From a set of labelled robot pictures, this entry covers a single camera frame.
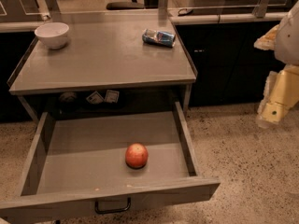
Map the white paper tag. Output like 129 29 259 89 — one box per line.
105 90 120 103
86 91 104 105

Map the white paper tag left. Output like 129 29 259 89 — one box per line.
86 91 104 105

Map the black cable on ledge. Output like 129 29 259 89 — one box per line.
177 7 194 17

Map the white paper tag right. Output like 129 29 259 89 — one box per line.
105 90 120 103

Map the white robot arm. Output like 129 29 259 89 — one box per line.
254 2 299 128

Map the grey open top drawer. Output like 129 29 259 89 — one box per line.
0 104 220 224

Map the round grey knob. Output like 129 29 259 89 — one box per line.
59 91 77 103

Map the black drawer handle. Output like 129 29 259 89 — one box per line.
94 198 131 215

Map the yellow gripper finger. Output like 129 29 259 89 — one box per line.
256 64 299 128
254 25 278 50

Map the white ceramic bowl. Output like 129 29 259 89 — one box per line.
35 22 69 49

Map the red apple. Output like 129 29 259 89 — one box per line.
125 143 149 169

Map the grey counter cabinet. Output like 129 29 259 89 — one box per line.
8 9 196 110

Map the black office chair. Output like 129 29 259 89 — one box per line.
106 0 144 10

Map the blue silver drink can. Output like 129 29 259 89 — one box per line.
142 29 176 48

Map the dark lower cabinet right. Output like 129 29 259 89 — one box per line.
177 21 284 106

